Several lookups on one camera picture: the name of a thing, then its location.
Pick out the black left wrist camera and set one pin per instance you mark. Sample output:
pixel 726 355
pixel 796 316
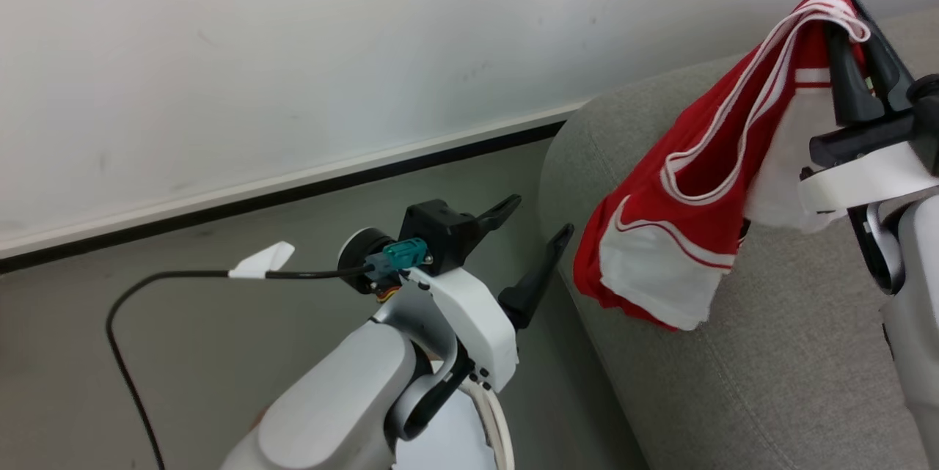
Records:
pixel 440 228

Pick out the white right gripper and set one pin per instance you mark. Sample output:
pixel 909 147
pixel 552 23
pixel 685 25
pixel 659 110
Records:
pixel 873 173

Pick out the white and black baseboard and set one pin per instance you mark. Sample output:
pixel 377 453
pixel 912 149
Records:
pixel 293 188

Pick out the red and white jersey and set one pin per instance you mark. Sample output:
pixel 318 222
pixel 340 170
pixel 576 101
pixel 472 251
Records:
pixel 697 162

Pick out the grey fabric sofa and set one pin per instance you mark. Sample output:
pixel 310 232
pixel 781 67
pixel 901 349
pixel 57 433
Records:
pixel 770 345

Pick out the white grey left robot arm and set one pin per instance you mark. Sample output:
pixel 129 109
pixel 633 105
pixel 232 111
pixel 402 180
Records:
pixel 345 397

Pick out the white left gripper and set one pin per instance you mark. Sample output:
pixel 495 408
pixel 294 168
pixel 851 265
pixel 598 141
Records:
pixel 477 327

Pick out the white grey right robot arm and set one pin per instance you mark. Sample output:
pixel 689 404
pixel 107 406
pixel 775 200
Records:
pixel 917 294

